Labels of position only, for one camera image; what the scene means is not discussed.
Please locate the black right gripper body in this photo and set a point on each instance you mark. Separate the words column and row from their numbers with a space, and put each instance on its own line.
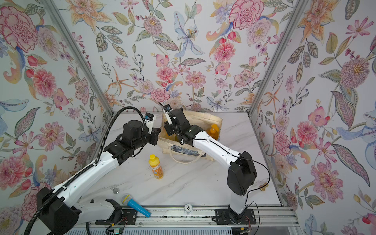
column 172, row 129

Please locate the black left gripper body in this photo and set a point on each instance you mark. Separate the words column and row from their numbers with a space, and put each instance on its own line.
column 145, row 138

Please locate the orange bottle yellow cap front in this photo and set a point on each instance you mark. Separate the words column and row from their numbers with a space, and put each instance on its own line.
column 172, row 137

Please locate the orange bottle yellow cap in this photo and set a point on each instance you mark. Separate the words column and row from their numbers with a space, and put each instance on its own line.
column 156, row 167
column 172, row 137

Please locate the cream canvas shopping bag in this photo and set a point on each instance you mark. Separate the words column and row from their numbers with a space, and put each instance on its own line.
column 186, row 154

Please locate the large orange dish soap bottle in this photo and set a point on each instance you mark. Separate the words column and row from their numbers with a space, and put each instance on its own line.
column 213, row 131

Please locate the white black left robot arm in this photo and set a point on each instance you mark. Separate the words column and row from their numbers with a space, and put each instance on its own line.
column 60, row 209

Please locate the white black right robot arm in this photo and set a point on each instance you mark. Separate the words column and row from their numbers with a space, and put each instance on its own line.
column 241, row 170

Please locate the blue toy microphone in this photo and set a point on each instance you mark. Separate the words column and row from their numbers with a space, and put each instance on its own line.
column 128, row 200

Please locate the green circuit board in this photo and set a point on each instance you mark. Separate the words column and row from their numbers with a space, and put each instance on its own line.
column 114, row 231

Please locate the small brass weight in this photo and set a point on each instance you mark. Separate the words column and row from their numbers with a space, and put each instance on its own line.
column 263, row 187

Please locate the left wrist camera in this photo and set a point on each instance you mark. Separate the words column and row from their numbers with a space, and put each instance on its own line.
column 149, row 120

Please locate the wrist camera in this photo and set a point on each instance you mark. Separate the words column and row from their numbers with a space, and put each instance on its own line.
column 149, row 120
column 167, row 109

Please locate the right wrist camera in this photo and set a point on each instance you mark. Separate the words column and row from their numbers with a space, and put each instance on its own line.
column 167, row 109

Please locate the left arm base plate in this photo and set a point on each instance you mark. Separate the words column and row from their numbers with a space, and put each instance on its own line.
column 126, row 216

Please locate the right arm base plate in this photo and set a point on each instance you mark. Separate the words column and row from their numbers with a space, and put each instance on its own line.
column 228, row 217

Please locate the aluminium rail frame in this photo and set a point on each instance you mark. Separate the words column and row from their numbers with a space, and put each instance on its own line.
column 174, row 221

